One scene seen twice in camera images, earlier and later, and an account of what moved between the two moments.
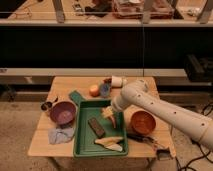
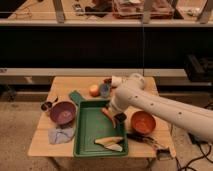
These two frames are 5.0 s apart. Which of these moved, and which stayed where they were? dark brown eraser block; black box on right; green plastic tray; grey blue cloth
Moved: dark brown eraser block
Stayed: black box on right; green plastic tray; grey blue cloth
